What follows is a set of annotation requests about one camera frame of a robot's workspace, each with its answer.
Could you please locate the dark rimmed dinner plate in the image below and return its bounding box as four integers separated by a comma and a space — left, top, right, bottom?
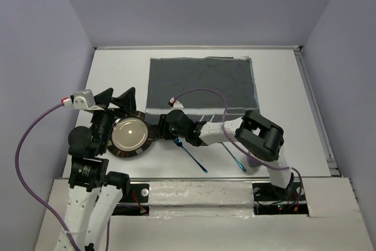
107, 111, 155, 159

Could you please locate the blue metal fork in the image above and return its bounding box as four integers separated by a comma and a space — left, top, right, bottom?
173, 138, 208, 173

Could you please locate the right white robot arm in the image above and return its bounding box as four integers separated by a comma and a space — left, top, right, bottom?
155, 109, 294, 199

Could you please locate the purple ceramic mug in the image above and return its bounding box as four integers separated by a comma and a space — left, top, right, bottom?
247, 152, 262, 174

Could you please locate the purple cable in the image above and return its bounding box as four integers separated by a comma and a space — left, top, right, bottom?
173, 88, 303, 205
15, 101, 111, 251

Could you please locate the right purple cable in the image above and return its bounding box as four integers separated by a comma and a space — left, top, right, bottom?
173, 88, 303, 205

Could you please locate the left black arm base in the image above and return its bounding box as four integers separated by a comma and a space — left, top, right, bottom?
112, 183, 150, 216

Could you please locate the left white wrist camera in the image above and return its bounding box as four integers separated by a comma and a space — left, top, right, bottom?
61, 89, 96, 111

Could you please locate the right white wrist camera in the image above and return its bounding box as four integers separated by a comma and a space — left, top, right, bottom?
168, 97, 184, 109

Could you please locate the grey striped cloth placemat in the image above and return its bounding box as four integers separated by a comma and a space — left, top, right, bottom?
145, 56, 260, 125

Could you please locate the blue metal spoon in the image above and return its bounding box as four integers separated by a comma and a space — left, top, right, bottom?
221, 143, 247, 172

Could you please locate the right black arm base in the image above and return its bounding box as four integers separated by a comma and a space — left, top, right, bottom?
252, 182, 309, 216

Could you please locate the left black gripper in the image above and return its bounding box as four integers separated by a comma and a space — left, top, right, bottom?
90, 85, 136, 152

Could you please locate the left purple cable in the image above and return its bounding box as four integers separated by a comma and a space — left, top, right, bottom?
15, 101, 111, 251

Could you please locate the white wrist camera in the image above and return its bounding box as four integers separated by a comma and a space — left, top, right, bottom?
61, 89, 96, 111
168, 97, 184, 109

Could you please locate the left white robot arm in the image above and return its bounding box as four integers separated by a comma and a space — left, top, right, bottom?
55, 87, 136, 250

